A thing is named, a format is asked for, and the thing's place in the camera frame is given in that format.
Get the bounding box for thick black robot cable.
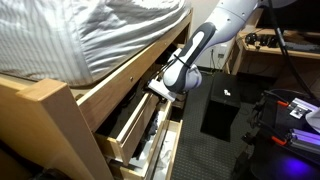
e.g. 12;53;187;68
266;0;316;100

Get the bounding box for mattress with grey sheet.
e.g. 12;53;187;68
0;0;193;88

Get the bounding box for black box with white sticker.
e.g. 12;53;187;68
199;72;242;143

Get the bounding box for wooden drawer with grey clothes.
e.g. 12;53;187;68
94;91;161;167

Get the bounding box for black television screen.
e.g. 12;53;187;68
256;0;320;33

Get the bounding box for white and beige clothes pile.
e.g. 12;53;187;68
154;146;175;174

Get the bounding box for wooden drawer with dark clothes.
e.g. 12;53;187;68
109;99;174;180

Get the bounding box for dark clothes pile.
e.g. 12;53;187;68
133;111;161;159

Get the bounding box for wooden desk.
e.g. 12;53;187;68
226;28;320;88

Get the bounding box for black clamp with orange handle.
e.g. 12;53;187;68
271;134;288;147
276;99;290;108

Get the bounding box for wooden drawer with white clothes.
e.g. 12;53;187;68
151;119;184;180

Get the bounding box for wooden bed frame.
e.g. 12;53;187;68
0;8;194;180

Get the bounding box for silver aluminium extrusion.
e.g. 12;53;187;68
288;97;319;119
289;128;320;156

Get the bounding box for white rounded cover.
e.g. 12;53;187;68
305;108;320;134

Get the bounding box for black keyboard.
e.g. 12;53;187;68
284;39;320;53

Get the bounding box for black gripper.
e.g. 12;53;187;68
142;73;165;98

